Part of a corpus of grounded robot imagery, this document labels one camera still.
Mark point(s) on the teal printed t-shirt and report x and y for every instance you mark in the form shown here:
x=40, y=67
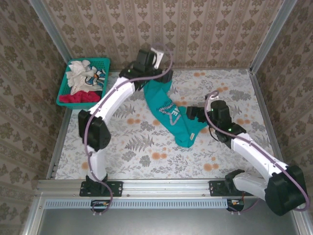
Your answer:
x=168, y=110

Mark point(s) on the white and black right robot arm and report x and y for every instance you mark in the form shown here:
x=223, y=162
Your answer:
x=256, y=151

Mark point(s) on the teal plastic basket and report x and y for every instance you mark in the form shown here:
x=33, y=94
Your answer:
x=101, y=73

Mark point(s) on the white blue orange printed t-shirt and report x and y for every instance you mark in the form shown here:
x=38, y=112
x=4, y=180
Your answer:
x=96, y=77

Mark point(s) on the floral table cover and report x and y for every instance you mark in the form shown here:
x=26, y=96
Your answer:
x=151, y=161

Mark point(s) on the red t-shirt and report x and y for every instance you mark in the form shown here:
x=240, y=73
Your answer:
x=78, y=97

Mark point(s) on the grey metal panel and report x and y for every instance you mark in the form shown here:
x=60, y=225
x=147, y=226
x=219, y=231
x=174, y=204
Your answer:
x=159, y=222

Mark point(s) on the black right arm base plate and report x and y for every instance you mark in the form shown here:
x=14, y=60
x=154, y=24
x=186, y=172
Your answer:
x=216, y=188

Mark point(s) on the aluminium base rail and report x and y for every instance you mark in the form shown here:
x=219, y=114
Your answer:
x=166, y=187

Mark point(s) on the aluminium frame post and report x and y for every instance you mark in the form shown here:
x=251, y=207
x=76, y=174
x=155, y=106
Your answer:
x=49, y=27
x=271, y=34

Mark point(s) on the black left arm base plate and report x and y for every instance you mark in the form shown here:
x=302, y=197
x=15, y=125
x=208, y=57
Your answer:
x=115, y=188

